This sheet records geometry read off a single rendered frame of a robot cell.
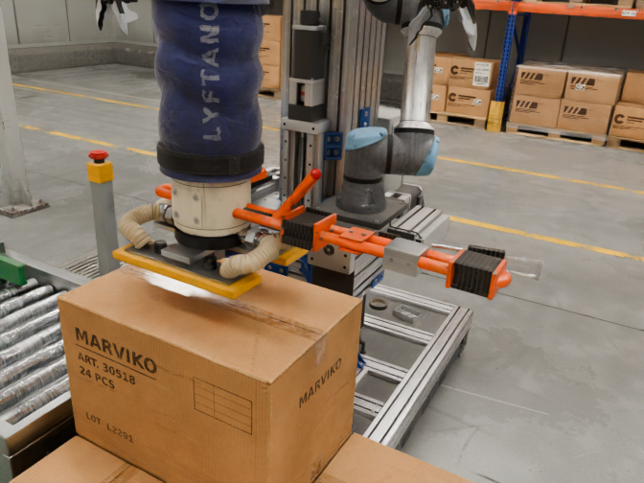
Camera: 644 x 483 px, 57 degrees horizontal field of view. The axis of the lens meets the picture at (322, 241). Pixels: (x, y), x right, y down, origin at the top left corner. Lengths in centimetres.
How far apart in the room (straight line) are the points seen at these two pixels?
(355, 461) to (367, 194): 72
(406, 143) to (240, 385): 85
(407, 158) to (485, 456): 130
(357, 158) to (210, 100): 63
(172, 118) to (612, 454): 215
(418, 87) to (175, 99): 77
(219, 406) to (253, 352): 13
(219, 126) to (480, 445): 179
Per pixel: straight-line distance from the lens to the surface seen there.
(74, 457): 167
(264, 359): 122
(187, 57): 119
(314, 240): 117
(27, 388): 195
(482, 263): 108
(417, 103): 174
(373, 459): 161
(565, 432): 277
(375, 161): 170
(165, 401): 140
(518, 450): 260
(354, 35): 188
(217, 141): 120
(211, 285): 123
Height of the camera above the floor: 163
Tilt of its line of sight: 23 degrees down
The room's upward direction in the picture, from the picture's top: 3 degrees clockwise
